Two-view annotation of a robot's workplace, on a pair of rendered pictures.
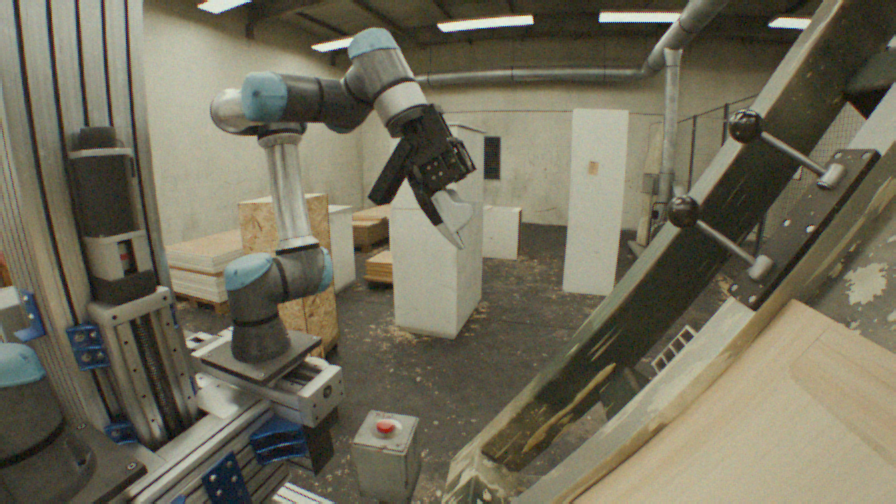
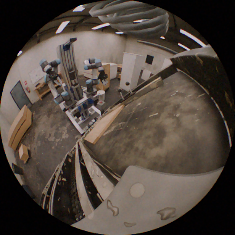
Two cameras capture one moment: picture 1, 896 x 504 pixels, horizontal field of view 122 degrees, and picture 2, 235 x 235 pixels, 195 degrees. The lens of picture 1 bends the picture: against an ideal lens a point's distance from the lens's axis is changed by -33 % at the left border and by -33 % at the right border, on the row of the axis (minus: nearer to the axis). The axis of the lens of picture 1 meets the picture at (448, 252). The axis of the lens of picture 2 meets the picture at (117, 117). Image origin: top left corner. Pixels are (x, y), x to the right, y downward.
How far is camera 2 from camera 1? 0.57 m
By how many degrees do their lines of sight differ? 41
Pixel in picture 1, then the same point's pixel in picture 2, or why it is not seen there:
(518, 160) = (156, 62)
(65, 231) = (68, 79)
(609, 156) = not seen: hidden behind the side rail
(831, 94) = not seen: hidden behind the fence
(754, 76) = not seen: hidden behind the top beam
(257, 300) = (89, 85)
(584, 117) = (166, 60)
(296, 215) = (95, 74)
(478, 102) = (151, 48)
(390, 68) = (98, 65)
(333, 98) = (93, 66)
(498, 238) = (145, 76)
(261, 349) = (89, 90)
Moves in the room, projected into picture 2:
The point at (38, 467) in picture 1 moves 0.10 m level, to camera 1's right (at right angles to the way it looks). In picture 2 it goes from (68, 101) to (72, 102)
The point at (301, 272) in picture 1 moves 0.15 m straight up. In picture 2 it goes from (95, 82) to (94, 74)
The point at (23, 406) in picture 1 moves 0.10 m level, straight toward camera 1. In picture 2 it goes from (67, 96) to (68, 99)
